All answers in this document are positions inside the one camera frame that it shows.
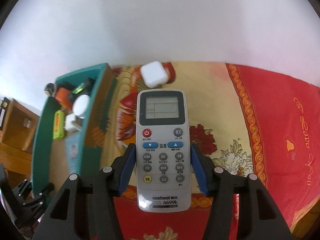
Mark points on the black curved device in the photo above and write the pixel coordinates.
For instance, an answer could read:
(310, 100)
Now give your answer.
(84, 88)

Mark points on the orange digital timer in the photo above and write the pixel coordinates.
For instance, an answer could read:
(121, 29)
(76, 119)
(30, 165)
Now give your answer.
(61, 96)

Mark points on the teal cardboard box tray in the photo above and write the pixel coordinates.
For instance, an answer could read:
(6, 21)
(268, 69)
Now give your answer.
(49, 162)

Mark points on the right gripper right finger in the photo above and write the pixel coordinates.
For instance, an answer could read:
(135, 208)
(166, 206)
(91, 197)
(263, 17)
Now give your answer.
(259, 216)

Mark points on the white orange pill bottle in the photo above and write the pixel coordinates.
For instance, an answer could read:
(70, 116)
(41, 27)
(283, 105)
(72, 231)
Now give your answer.
(80, 106)

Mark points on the red floral bed blanket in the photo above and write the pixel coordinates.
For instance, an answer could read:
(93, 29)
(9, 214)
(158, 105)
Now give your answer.
(247, 120)

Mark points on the white usb wall charger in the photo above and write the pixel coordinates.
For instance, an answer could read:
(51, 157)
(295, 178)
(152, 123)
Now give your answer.
(71, 124)

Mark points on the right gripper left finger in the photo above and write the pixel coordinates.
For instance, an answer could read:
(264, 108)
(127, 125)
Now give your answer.
(82, 196)

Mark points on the white air conditioner remote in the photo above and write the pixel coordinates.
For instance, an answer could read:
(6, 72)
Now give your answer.
(163, 162)

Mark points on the blue id card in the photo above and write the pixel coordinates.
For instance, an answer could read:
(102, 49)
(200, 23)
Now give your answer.
(73, 155)

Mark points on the green orange utility cutter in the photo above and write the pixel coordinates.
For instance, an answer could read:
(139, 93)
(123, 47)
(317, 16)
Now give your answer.
(58, 125)

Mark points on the white earbuds case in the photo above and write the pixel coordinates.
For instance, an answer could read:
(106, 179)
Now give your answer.
(154, 74)

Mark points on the monkey cartoon figurine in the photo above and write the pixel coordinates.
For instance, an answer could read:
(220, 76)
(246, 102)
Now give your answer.
(50, 89)

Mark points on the wooden bedside cabinet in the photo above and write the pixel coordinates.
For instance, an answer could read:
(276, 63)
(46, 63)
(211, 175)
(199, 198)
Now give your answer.
(18, 127)

